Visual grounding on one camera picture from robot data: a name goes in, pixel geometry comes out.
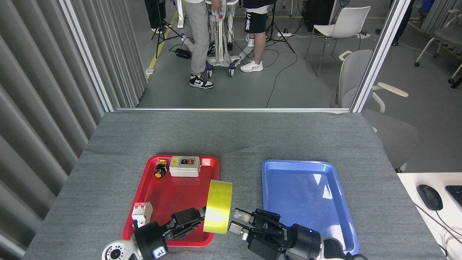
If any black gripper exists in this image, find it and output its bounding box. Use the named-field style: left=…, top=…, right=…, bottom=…
left=133, top=207, right=207, bottom=260
left=228, top=209, right=322, bottom=260

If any yellow tape roll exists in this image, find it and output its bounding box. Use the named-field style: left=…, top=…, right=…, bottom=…
left=203, top=179, right=233, bottom=234

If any red plastic tray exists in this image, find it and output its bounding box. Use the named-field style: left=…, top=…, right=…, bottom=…
left=122, top=155, right=220, bottom=247

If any white red circuit breaker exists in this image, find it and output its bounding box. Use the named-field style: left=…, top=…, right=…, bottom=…
left=131, top=201, right=153, bottom=228

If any black orange push button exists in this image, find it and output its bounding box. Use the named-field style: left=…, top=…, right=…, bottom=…
left=153, top=159, right=169, bottom=179

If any blue plastic tray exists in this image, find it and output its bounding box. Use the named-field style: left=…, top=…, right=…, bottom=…
left=261, top=160, right=359, bottom=255

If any white desk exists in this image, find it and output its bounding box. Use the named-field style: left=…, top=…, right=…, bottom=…
left=396, top=172, right=462, bottom=260

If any black computer mouse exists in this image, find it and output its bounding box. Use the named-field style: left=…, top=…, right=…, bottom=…
left=417, top=184, right=444, bottom=211

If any grey office chair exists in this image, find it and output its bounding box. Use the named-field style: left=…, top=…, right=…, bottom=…
left=330, top=49, right=420, bottom=173

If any white wheeled stand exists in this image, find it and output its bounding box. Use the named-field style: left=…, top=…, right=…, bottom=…
left=176, top=0, right=266, bottom=77

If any person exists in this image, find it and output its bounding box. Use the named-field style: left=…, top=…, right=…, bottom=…
left=182, top=0, right=225, bottom=89
left=144, top=0, right=172, bottom=34
left=375, top=0, right=415, bottom=46
left=240, top=0, right=276, bottom=73

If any black tripod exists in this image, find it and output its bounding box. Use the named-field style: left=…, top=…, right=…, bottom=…
left=151, top=0, right=183, bottom=59
left=263, top=4, right=295, bottom=53

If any black keyboard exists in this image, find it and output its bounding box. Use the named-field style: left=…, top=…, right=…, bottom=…
left=445, top=185, right=462, bottom=208

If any black cabinet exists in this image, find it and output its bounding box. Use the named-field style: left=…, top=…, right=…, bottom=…
left=302, top=0, right=336, bottom=31

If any white plastic chair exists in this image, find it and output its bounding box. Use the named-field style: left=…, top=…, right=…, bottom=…
left=305, top=6, right=371, bottom=78

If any grey wheeled chair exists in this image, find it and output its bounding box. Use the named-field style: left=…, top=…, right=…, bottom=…
left=414, top=9, right=462, bottom=67

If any grey two-button switch box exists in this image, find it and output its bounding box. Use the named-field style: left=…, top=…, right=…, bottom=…
left=169, top=156, right=201, bottom=178

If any silver aluminium rail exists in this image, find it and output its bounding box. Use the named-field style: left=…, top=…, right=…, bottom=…
left=115, top=107, right=350, bottom=113

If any black floor cable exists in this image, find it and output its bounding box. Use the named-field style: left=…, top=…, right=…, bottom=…
left=266, top=47, right=298, bottom=108

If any silver aluminium post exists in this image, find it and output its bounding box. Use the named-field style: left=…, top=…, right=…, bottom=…
left=59, top=0, right=116, bottom=112
left=350, top=0, right=412, bottom=113

